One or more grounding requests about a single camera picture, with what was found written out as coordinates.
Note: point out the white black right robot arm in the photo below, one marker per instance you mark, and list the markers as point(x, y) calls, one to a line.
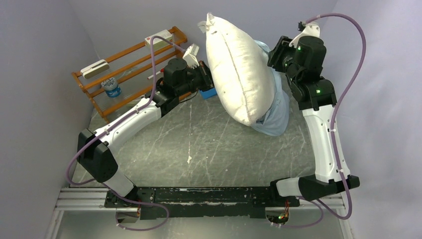
point(301, 63)

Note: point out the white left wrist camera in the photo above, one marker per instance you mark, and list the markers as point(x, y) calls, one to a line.
point(190, 56)

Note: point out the blue flat board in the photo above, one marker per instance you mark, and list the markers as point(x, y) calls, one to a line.
point(208, 94)

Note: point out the white eraser block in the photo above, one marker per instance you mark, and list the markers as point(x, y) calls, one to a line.
point(95, 69)

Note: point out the orange wooden shelf rack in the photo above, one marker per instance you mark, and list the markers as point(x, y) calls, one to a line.
point(127, 77)

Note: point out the light blue pillowcase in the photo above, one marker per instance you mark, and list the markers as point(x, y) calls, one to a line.
point(275, 105)

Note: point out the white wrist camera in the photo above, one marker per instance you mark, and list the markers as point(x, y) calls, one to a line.
point(306, 29)
point(190, 56)

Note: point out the red white marker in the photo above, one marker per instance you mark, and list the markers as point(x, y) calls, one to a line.
point(156, 75)

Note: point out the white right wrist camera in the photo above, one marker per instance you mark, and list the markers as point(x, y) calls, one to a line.
point(306, 29)

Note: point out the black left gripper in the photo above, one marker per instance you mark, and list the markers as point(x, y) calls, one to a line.
point(205, 71)

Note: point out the aluminium frame rail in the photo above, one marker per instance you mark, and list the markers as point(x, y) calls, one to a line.
point(74, 200)

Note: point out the white red box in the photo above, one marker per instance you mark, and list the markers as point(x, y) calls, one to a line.
point(158, 42)

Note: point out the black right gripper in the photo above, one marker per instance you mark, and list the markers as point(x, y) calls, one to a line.
point(275, 55)

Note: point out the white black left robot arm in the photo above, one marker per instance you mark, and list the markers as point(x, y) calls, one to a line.
point(96, 148)

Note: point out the white pillow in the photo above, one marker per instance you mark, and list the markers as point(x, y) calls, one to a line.
point(243, 82)

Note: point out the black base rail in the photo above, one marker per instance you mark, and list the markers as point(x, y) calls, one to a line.
point(253, 202)

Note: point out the blue lidded jar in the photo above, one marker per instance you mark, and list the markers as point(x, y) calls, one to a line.
point(111, 87)

